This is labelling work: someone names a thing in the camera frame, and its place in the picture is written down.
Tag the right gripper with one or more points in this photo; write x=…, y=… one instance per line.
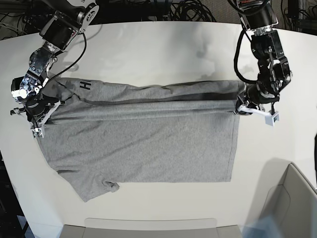
x=38, y=106

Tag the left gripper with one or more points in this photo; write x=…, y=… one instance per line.
x=253, y=97

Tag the grey T-shirt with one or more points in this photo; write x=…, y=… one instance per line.
x=107, y=133

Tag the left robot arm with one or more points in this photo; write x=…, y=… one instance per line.
x=274, y=74

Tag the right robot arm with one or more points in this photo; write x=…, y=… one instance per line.
x=71, y=18

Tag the grey storage bin right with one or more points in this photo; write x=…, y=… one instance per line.
x=289, y=210

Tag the grey storage bin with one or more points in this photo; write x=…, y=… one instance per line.
x=289, y=210
x=193, y=228

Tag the grey storage bin front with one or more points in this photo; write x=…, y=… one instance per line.
x=193, y=228

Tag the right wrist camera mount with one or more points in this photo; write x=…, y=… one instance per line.
x=37, y=128

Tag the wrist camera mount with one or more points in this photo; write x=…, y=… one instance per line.
x=270, y=118
x=37, y=128

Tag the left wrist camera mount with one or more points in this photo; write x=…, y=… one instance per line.
x=270, y=118

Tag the black coiled cables background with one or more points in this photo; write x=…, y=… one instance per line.
x=182, y=10

